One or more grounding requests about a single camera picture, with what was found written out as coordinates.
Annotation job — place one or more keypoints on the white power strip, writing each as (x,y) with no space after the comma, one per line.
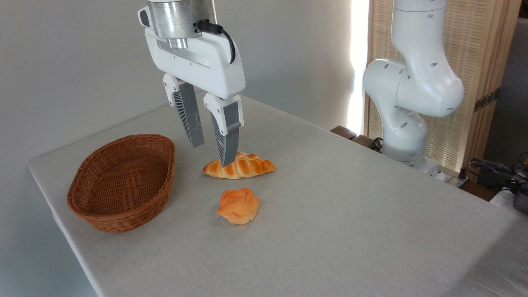
(451,178)

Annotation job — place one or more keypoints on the grey fabric tablecloth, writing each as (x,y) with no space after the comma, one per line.
(330,214)

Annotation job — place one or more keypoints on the brown wooden furniture piece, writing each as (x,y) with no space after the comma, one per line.
(344,132)

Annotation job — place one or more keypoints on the brown wicker basket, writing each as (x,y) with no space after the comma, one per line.
(119,181)

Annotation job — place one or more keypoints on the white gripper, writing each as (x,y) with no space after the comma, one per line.
(206,66)

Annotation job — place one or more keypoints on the long braided bread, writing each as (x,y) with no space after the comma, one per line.
(245,167)

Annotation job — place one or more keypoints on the round orange bread bun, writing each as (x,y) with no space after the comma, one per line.
(239,206)

